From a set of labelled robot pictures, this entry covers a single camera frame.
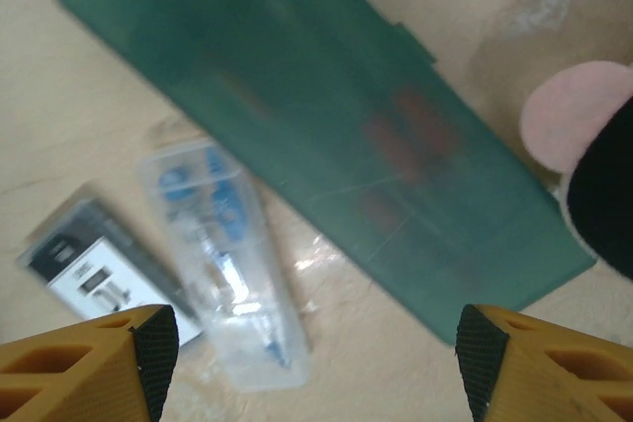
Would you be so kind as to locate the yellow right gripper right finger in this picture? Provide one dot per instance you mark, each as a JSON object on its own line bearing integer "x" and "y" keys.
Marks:
{"x": 544, "y": 372}

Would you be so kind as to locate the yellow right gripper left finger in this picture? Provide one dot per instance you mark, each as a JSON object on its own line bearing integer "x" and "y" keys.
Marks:
{"x": 99, "y": 372}

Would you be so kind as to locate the white black card box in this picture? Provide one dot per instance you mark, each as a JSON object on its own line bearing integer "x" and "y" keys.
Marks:
{"x": 89, "y": 274}

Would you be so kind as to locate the clear plastic stationery case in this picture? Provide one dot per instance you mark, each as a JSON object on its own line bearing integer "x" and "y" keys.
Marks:
{"x": 222, "y": 254}

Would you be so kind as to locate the pink plush doll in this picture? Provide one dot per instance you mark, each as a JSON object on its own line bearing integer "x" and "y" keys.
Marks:
{"x": 569, "y": 115}

